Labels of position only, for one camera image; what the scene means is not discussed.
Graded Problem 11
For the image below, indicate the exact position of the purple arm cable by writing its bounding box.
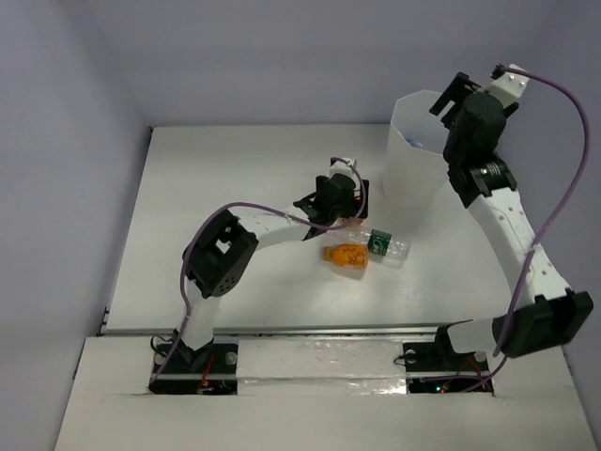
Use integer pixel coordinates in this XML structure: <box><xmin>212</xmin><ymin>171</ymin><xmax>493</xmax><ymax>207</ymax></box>
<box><xmin>149</xmin><ymin>157</ymin><xmax>372</xmax><ymax>384</ymax></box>
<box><xmin>440</xmin><ymin>65</ymin><xmax>591</xmax><ymax>393</ymax></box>

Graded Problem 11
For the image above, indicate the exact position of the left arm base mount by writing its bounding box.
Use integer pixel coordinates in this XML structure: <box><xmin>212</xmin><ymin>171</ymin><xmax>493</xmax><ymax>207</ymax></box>
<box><xmin>148</xmin><ymin>333</ymin><xmax>239</xmax><ymax>396</ymax></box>

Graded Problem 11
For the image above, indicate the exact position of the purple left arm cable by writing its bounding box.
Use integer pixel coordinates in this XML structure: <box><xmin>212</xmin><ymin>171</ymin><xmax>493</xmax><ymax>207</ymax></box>
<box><xmin>149</xmin><ymin>157</ymin><xmax>372</xmax><ymax>384</ymax></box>

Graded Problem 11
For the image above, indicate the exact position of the green label clear bottle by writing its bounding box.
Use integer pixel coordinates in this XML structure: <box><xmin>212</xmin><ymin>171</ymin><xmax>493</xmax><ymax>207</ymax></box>
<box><xmin>346</xmin><ymin>226</ymin><xmax>411</xmax><ymax>268</ymax></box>

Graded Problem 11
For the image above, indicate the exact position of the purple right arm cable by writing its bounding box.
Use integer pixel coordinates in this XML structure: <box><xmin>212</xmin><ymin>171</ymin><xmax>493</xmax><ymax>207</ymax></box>
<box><xmin>440</xmin><ymin>65</ymin><xmax>591</xmax><ymax>393</ymax></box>

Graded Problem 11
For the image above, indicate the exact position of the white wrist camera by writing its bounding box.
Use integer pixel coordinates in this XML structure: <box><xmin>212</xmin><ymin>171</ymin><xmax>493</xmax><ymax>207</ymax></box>
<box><xmin>329</xmin><ymin>157</ymin><xmax>357</xmax><ymax>178</ymax></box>
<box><xmin>484</xmin><ymin>64</ymin><xmax>530</xmax><ymax>107</ymax></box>

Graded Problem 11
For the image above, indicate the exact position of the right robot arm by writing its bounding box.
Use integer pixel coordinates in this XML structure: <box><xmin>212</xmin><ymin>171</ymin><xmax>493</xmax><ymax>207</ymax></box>
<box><xmin>429</xmin><ymin>66</ymin><xmax>593</xmax><ymax>368</ymax></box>

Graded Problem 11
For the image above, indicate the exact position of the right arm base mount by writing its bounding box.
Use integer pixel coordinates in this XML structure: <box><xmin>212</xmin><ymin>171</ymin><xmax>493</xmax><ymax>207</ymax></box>
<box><xmin>393</xmin><ymin>325</ymin><xmax>494</xmax><ymax>395</ymax></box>

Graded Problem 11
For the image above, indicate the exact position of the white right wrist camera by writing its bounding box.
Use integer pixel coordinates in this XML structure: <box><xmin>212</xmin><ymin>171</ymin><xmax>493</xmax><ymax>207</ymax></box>
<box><xmin>484</xmin><ymin>64</ymin><xmax>530</xmax><ymax>107</ymax></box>

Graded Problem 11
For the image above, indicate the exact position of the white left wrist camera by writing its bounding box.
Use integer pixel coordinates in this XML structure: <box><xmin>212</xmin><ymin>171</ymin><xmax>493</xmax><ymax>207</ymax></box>
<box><xmin>329</xmin><ymin>157</ymin><xmax>357</xmax><ymax>178</ymax></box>

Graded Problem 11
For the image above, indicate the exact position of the orange juice bottle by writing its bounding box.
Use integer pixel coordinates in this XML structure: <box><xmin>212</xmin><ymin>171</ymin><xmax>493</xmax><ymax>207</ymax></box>
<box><xmin>335</xmin><ymin>217</ymin><xmax>364</xmax><ymax>227</ymax></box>
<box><xmin>321</xmin><ymin>243</ymin><xmax>368</xmax><ymax>270</ymax></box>

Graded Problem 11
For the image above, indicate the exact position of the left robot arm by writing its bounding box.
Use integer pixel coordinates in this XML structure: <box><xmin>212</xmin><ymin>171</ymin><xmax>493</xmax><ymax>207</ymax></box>
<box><xmin>170</xmin><ymin>173</ymin><xmax>370</xmax><ymax>371</ymax></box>

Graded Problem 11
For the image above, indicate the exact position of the aluminium rail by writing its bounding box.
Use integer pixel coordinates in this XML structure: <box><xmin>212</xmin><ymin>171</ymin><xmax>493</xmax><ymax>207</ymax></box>
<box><xmin>100</xmin><ymin>297</ymin><xmax>509</xmax><ymax>335</ymax></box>

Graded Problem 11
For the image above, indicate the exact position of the white octagonal bin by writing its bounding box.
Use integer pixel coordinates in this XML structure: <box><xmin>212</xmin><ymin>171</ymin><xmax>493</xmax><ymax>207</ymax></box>
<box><xmin>382</xmin><ymin>90</ymin><xmax>475</xmax><ymax>234</ymax></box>

